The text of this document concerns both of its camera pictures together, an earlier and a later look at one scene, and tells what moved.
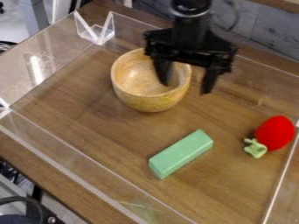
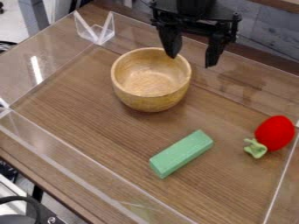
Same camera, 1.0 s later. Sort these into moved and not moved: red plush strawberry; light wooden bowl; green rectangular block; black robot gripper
Moved: black robot gripper
Not moved: light wooden bowl; green rectangular block; red plush strawberry
